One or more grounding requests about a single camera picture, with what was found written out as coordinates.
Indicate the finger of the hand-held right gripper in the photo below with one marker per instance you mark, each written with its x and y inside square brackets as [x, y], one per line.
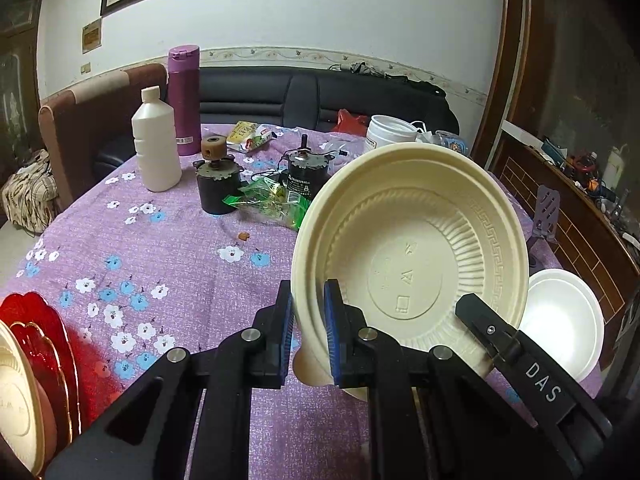
[485, 325]

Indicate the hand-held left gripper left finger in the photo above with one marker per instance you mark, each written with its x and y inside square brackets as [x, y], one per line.
[286, 330]

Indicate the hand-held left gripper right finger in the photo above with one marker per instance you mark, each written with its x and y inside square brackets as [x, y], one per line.
[332, 332]

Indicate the cream plastic bowl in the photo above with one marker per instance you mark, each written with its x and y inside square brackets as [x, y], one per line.
[410, 240]
[20, 405]

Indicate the red gold-rimmed plate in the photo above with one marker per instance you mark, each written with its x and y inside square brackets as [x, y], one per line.
[67, 340]

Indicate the white foam bowl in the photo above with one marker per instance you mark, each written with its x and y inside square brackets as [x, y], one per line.
[560, 320]

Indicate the green plastic packet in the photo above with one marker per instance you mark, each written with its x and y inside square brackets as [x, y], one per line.
[270, 205]

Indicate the wooden sideboard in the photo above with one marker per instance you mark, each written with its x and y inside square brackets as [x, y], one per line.
[575, 230]

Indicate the purple floral tablecloth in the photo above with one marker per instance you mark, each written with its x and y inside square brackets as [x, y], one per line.
[165, 260]

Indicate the black electric motor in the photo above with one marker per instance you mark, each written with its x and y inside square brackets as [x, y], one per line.
[302, 175]

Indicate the black motor with brown spool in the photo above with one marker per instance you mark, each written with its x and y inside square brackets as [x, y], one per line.
[216, 185]

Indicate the clear water bottle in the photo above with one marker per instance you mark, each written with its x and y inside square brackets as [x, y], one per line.
[452, 142]

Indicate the yellow green snack packet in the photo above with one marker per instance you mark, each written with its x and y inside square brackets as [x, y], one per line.
[248, 137]

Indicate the white face mask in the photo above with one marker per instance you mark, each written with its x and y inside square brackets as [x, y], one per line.
[425, 129]

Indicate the white plastic jar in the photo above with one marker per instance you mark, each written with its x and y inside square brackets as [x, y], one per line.
[392, 132]

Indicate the red plastic bag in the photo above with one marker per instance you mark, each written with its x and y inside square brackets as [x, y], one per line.
[350, 122]

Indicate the white plastic bottle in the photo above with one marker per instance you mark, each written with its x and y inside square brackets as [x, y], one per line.
[156, 145]

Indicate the black leather sofa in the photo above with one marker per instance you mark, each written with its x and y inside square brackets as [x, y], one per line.
[260, 90]

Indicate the purple thermos bottle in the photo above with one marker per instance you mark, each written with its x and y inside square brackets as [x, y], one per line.
[183, 100]

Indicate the dark cloth on sofa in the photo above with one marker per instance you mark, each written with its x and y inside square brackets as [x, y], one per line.
[385, 72]

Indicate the brown fabric armchair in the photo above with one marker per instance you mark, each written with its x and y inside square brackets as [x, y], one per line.
[85, 125]

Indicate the brown patterned blanket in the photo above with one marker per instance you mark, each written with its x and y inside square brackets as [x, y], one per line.
[25, 195]

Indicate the wooden glass-panel door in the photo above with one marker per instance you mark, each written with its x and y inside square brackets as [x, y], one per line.
[17, 75]

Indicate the yellow wall plaque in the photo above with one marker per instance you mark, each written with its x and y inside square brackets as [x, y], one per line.
[92, 35]

